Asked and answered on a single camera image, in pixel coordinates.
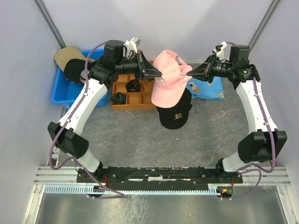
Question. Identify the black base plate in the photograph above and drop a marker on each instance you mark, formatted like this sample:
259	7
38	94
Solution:
190	178

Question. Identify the pink cap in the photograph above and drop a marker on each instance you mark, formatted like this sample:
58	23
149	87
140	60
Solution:
169	88

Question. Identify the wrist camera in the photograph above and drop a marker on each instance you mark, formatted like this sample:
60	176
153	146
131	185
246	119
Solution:
132	45
219	51

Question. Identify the rolled black brown belt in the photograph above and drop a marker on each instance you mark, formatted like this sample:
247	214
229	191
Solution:
133	85

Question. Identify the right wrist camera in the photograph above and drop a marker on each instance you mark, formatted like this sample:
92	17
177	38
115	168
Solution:
219	51

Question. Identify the black cap gold letter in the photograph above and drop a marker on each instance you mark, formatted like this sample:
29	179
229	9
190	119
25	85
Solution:
176	116

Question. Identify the wooden compartment tray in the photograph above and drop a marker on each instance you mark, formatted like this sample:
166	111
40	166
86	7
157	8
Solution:
133	100

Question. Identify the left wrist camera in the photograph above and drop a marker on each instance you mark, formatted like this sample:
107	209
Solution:
132	45

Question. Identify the blue plastic bin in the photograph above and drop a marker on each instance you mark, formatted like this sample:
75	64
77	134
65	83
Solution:
66	92

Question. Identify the black cap white lining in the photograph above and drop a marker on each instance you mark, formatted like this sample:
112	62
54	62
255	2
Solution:
74	71

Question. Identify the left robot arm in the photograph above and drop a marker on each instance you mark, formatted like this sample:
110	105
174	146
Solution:
119	58

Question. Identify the blue astronaut print cloth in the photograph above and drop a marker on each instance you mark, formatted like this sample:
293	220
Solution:
205	90

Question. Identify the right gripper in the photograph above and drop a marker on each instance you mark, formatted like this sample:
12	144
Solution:
204	71

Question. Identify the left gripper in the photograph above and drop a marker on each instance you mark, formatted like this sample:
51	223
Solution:
145	68

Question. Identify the blue cable duct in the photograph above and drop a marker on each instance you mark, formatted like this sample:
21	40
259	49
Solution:
91	190

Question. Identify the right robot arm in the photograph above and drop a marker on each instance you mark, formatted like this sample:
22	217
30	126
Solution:
264	142

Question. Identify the beige cap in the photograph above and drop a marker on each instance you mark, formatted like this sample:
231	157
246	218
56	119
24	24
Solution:
63	56

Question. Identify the rolled dark green belt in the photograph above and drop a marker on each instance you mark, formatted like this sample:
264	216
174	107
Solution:
118	98

